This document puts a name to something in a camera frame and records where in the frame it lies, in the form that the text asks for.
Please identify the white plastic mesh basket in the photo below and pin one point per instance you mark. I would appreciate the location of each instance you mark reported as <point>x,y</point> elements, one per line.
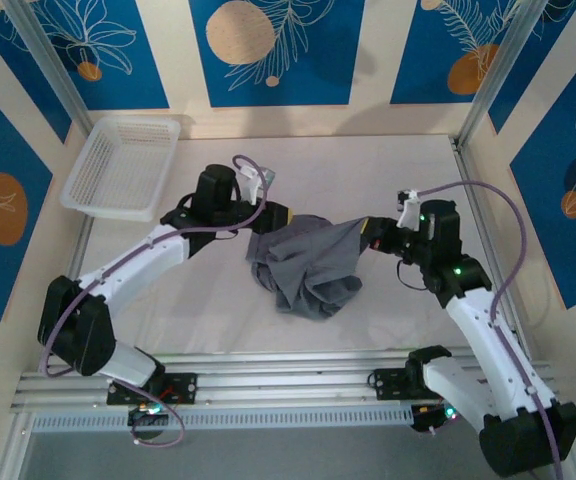
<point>118,170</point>

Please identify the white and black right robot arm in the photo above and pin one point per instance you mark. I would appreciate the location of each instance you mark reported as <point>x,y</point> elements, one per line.
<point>498,345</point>

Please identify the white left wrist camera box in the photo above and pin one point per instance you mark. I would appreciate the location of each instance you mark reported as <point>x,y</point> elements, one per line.
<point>255,185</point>

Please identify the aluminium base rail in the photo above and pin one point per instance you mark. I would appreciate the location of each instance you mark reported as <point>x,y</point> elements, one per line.
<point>288,380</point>

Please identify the aluminium frame post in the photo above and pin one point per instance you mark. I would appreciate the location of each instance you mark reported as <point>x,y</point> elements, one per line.
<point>503,65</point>
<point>50,65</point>

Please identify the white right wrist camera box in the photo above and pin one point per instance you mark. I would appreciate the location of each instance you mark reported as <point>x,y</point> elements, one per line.
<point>410,210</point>

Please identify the circuit board with green light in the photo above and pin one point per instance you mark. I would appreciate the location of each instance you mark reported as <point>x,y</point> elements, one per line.
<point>430,417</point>
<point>149,412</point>

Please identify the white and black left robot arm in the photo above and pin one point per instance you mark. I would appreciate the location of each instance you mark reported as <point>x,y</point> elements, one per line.
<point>133,260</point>

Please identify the grey t-shirt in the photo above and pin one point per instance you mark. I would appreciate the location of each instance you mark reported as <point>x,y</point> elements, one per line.
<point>308,265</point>

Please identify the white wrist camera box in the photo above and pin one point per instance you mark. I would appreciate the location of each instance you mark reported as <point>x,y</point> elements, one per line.
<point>255,185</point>
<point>410,210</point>

